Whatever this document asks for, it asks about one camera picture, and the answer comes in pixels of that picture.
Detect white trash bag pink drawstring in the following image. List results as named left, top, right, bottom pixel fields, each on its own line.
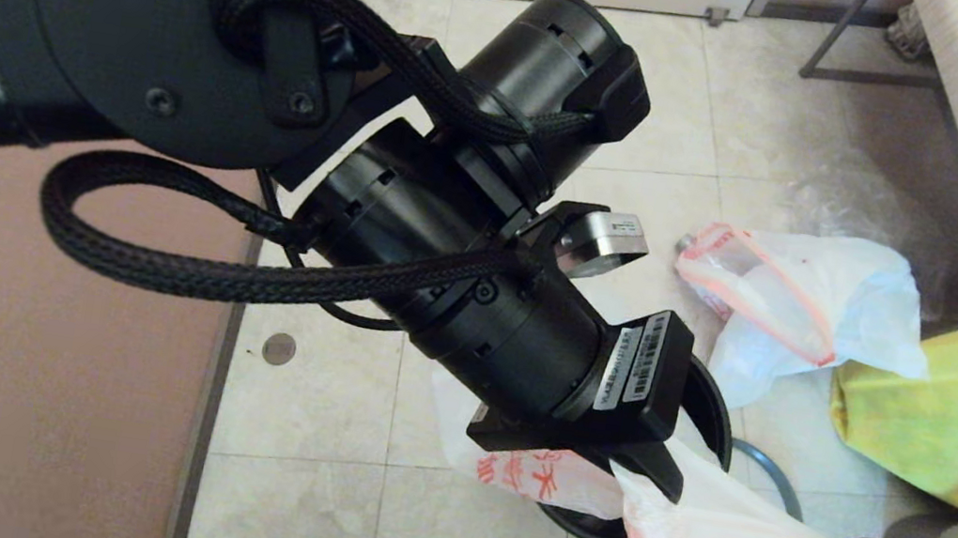
left=410, top=367, right=958, bottom=538

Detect grey bin ring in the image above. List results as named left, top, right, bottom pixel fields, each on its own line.
left=723, top=438, right=815, bottom=523

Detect used trash bag red print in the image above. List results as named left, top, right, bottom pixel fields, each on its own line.
left=655, top=212, right=948, bottom=438

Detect black round trash bin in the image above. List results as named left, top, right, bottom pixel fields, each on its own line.
left=534, top=334, right=746, bottom=538

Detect yellow fabric bag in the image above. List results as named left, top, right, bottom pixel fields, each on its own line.
left=815, top=284, right=958, bottom=517

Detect clear plastic bag dark contents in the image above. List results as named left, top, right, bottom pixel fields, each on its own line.
left=779, top=156, right=958, bottom=325

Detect round metal floor socket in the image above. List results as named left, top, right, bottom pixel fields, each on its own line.
left=260, top=331, right=300, bottom=370

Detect grey patterned slipper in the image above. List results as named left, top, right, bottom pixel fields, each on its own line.
left=881, top=3, right=936, bottom=67

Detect grey metal frame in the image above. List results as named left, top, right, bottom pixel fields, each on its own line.
left=797, top=0, right=957, bottom=101

